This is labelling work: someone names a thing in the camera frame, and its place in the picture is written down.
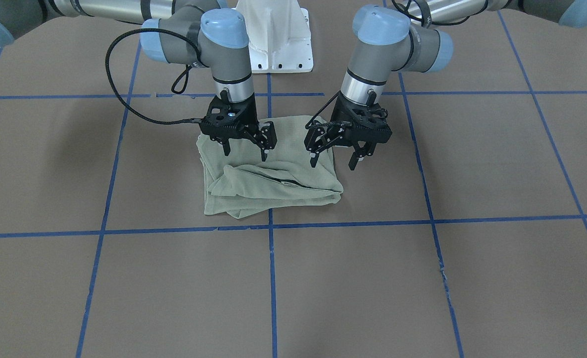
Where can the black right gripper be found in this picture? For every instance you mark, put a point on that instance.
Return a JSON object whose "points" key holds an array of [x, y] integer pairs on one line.
{"points": [[250, 115]]}

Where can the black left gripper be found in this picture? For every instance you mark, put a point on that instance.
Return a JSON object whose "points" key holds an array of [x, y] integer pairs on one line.
{"points": [[337, 112]]}

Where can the green long-sleeve shirt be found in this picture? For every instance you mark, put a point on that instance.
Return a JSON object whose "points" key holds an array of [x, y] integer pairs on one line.
{"points": [[242, 185]]}

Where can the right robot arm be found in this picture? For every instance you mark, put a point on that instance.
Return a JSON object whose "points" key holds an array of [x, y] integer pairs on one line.
{"points": [[194, 33]]}

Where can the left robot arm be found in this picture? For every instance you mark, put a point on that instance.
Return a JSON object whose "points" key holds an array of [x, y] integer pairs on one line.
{"points": [[406, 37]]}

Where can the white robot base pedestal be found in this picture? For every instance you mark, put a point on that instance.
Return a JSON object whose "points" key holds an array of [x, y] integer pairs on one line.
{"points": [[279, 34]]}

